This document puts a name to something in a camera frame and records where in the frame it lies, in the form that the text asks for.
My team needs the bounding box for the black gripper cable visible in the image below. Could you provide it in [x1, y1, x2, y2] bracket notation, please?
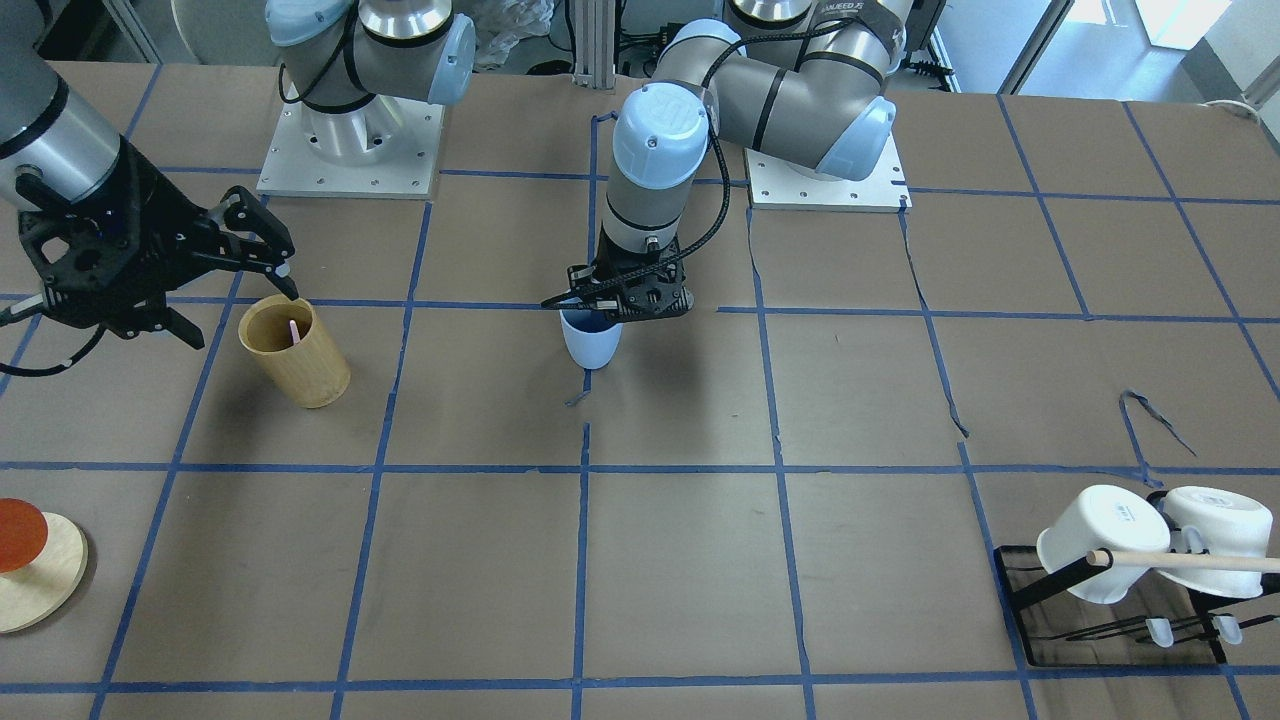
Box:
[540, 28, 881, 311]

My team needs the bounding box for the wooden cup tree stand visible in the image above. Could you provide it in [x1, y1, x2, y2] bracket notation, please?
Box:
[1, 512, 90, 634]

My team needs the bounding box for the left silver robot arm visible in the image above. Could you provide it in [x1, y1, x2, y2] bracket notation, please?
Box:
[541, 1, 913, 323]

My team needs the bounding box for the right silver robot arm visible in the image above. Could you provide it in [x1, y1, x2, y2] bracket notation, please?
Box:
[1, 1, 300, 348]

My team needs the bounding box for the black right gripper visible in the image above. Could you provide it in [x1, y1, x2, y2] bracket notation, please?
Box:
[18, 141, 300, 350]

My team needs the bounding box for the white mug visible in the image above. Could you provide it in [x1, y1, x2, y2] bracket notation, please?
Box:
[1036, 484, 1171, 573]
[1157, 486, 1274, 600]

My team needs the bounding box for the bamboo cylinder holder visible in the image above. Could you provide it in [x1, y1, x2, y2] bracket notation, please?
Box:
[237, 293, 351, 409]

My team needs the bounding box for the wooden rack handle rod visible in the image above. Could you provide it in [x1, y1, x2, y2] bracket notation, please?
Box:
[1084, 548, 1280, 574]

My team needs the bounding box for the light blue plastic cup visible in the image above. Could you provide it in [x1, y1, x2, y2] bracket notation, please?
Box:
[559, 309, 623, 372]

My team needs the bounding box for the black wire mug rack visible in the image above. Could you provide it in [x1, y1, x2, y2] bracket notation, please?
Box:
[995, 489, 1277, 667]

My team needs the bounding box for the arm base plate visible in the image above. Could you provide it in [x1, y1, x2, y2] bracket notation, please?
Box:
[742, 137, 913, 213]
[256, 95, 445, 200]

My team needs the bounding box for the white mug near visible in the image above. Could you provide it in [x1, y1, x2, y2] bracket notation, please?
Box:
[1036, 484, 1171, 573]

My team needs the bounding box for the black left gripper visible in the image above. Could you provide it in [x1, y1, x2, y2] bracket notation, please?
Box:
[568, 234, 694, 323]

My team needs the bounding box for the white mug far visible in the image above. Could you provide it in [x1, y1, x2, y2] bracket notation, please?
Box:
[1157, 486, 1274, 600]

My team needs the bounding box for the aluminium frame post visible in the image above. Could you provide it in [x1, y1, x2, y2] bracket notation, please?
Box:
[564, 1, 621, 94]

